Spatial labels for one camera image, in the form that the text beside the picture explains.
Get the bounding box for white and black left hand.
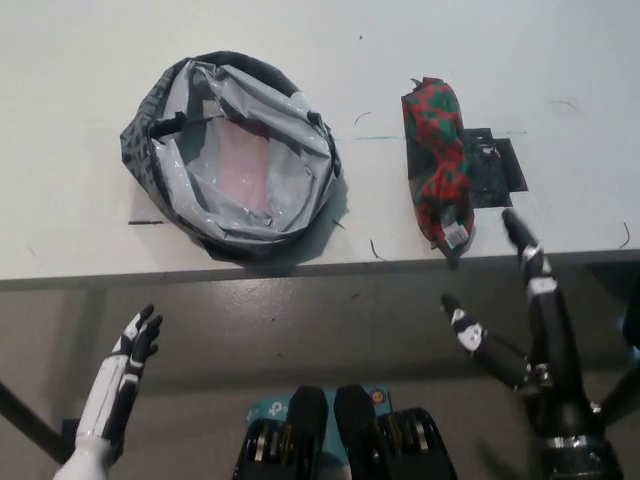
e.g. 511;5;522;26
49;303;165;480

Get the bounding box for black and white right hand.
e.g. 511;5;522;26
439;208;609;442

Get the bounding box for red green coffee bean bag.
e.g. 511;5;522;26
400;76;476;261

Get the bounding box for black plastic bag grey lining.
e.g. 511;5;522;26
118;48;344;262

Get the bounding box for black ribbed robot body blocks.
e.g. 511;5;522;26
232;382;459;480

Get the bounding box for teal router box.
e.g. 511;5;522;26
243;383;392;474

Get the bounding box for black tape patch on table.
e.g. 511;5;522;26
407;127;530;209

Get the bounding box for pink paper sheet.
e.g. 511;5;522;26
213;119;274;211

